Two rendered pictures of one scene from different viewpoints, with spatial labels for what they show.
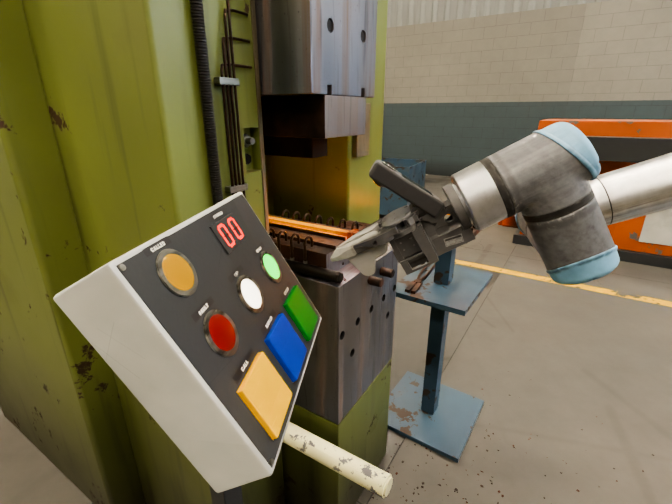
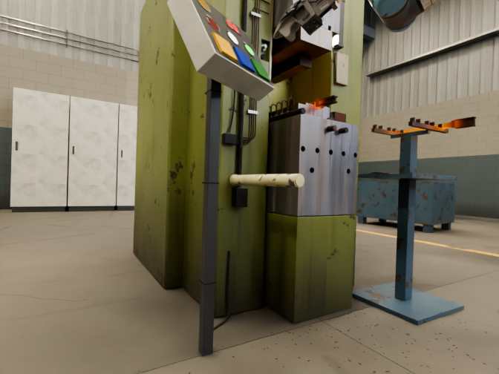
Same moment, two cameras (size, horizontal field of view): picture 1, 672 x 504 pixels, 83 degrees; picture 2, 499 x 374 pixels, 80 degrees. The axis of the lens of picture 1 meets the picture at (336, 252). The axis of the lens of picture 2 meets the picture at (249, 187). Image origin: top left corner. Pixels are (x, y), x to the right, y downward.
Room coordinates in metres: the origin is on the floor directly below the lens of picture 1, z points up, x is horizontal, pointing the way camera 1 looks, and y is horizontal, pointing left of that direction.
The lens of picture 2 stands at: (-0.38, -0.39, 0.60)
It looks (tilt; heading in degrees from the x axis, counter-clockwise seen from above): 0 degrees down; 26
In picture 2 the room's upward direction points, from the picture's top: 2 degrees clockwise
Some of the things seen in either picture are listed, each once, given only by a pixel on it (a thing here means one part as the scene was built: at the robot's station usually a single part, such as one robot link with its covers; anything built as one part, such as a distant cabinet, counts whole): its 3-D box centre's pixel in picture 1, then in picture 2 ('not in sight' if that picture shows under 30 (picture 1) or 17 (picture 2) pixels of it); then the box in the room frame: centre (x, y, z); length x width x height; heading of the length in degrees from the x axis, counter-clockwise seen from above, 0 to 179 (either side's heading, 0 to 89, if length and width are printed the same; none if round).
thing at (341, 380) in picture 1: (299, 306); (291, 169); (1.17, 0.13, 0.69); 0.56 x 0.38 x 0.45; 58
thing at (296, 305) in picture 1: (299, 313); (259, 70); (0.57, 0.06, 1.01); 0.07 x 0.05 x 0.07; 173
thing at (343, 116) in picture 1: (282, 116); (289, 51); (1.12, 0.15, 1.32); 0.42 x 0.20 x 0.10; 58
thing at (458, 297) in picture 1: (442, 283); (407, 177); (1.41, -0.44, 0.67); 0.40 x 0.30 x 0.02; 146
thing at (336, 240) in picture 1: (287, 238); (286, 119); (1.12, 0.15, 0.96); 0.42 x 0.20 x 0.09; 58
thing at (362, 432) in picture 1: (303, 410); (289, 252); (1.17, 0.13, 0.23); 0.56 x 0.38 x 0.47; 58
